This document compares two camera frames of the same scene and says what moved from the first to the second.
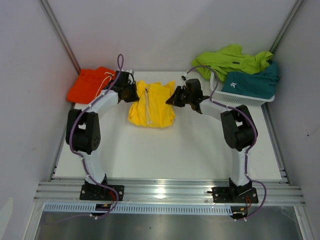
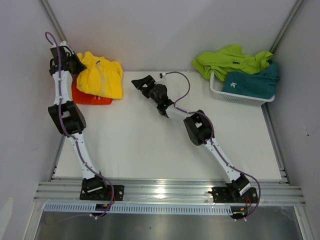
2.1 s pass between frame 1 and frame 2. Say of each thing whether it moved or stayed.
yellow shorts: moved
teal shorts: stayed
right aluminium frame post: stayed
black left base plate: stayed
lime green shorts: stayed
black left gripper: moved
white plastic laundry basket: stayed
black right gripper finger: moved
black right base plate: stayed
